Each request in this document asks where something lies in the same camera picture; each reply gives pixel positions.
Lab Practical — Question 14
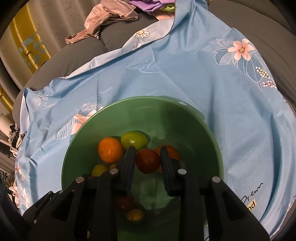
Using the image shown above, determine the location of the cherry tomato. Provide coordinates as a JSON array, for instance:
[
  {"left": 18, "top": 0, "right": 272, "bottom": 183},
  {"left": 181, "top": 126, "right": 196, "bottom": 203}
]
[{"left": 116, "top": 196, "right": 134, "bottom": 211}]

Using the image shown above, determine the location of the yellow lemon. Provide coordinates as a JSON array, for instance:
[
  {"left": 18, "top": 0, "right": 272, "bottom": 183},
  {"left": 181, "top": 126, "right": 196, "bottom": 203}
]
[{"left": 91, "top": 164, "right": 109, "bottom": 177}]

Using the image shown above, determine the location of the small orange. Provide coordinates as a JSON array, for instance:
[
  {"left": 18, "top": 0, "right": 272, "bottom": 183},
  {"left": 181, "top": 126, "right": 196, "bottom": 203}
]
[{"left": 154, "top": 145, "right": 181, "bottom": 161}]

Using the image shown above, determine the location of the large orange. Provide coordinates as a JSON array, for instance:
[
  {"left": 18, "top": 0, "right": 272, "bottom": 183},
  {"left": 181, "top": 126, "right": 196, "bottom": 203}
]
[{"left": 97, "top": 137, "right": 123, "bottom": 164}]

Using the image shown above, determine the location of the large red tomato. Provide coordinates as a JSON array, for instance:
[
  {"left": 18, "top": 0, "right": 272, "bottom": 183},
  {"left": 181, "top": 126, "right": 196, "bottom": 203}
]
[{"left": 136, "top": 148, "right": 160, "bottom": 174}]

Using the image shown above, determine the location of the green mango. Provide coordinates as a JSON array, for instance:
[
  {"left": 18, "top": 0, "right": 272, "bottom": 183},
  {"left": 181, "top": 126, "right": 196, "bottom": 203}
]
[{"left": 120, "top": 131, "right": 149, "bottom": 150}]

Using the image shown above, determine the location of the green plastic bowl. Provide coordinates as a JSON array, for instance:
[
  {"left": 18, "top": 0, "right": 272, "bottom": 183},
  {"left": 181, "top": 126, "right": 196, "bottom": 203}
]
[{"left": 61, "top": 96, "right": 224, "bottom": 240}]

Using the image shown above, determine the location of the clothes pile on left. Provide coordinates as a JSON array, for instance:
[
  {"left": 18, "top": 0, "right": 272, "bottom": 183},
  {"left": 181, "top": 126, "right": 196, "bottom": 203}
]
[{"left": 9, "top": 124, "right": 24, "bottom": 151}]

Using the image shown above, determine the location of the light blue floral cloth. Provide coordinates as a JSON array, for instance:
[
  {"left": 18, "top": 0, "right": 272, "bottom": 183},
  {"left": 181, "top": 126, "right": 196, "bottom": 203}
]
[{"left": 16, "top": 1, "right": 295, "bottom": 235}]

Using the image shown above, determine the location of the yellow patterned curtain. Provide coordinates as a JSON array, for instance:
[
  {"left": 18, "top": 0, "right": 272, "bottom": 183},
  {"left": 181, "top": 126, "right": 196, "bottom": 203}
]
[{"left": 1, "top": 1, "right": 51, "bottom": 112}]

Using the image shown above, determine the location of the pink garment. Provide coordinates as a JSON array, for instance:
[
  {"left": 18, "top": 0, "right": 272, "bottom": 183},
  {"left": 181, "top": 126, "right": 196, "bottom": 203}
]
[{"left": 65, "top": 0, "right": 138, "bottom": 45}]

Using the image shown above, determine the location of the grey curtain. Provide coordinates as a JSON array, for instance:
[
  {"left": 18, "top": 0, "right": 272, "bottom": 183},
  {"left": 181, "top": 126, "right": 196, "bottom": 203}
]
[{"left": 0, "top": 0, "right": 105, "bottom": 93}]

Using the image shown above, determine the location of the purple garment pile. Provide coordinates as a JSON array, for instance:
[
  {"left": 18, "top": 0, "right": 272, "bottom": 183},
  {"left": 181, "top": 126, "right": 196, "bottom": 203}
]
[{"left": 128, "top": 0, "right": 176, "bottom": 13}]

